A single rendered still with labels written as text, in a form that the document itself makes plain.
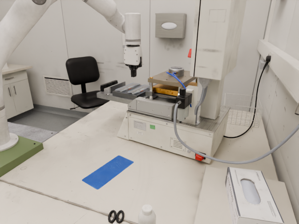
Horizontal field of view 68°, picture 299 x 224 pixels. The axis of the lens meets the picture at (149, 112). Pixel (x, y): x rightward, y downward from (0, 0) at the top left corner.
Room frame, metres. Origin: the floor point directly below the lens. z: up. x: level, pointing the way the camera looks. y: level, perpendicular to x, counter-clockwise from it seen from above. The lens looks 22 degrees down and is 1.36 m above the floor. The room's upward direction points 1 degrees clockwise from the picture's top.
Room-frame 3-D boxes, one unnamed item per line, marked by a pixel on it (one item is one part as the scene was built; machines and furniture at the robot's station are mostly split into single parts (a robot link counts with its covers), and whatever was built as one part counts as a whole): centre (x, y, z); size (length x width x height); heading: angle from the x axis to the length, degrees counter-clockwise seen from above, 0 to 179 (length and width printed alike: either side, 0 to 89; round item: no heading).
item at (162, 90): (1.11, -0.13, 1.07); 0.22 x 0.17 x 0.10; 151
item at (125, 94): (1.25, 0.09, 0.98); 0.20 x 0.17 x 0.03; 151
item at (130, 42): (1.25, 0.09, 1.26); 0.09 x 0.08 x 0.03; 59
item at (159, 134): (1.11, -0.12, 0.84); 0.53 x 0.37 x 0.17; 61
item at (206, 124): (1.10, -0.16, 0.93); 0.46 x 0.35 x 0.01; 61
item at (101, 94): (1.27, 0.13, 0.97); 0.30 x 0.22 x 0.08; 61
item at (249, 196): (0.55, -0.33, 0.83); 0.23 x 0.12 x 0.07; 169
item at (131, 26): (1.25, 0.09, 1.34); 0.09 x 0.08 x 0.13; 27
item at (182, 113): (0.86, -0.14, 1.05); 0.15 x 0.05 x 0.15; 151
